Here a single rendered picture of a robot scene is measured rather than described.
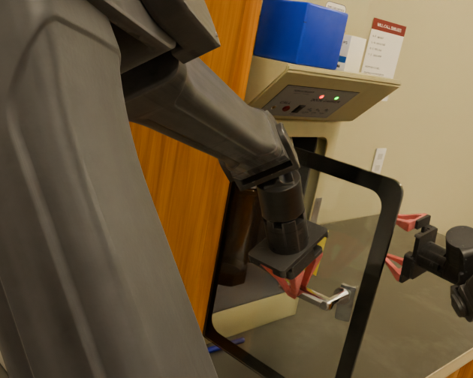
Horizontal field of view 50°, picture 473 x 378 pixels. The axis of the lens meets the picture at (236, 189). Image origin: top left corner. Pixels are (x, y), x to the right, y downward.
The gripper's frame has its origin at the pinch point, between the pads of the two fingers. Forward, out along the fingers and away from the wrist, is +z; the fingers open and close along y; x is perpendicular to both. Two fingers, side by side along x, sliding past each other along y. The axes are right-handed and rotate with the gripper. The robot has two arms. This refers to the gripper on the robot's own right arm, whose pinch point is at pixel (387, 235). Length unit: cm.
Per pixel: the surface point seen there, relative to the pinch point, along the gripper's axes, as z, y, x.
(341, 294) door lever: -15.4, 9.4, 35.0
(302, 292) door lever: -12.1, 10.0, 39.7
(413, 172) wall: 58, -32, -108
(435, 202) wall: 58, -54, -135
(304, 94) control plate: 4.5, 33.5, 24.7
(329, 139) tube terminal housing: 12.8, 19.8, 6.9
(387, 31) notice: 57, 31, -72
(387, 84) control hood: 1.6, 33.3, 5.8
